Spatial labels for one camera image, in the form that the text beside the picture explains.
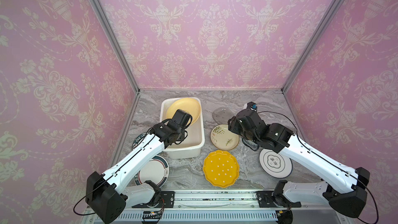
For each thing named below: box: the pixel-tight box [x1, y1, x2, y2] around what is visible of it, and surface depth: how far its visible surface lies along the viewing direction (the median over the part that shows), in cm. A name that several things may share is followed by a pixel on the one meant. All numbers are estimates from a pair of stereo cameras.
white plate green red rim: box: [133, 155, 170, 187], surface depth 84 cm
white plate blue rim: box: [259, 148, 293, 179], surface depth 85 cm
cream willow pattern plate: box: [209, 123, 240, 151], surface depth 96 cm
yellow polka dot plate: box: [202, 149, 240, 189], surface depth 85 cm
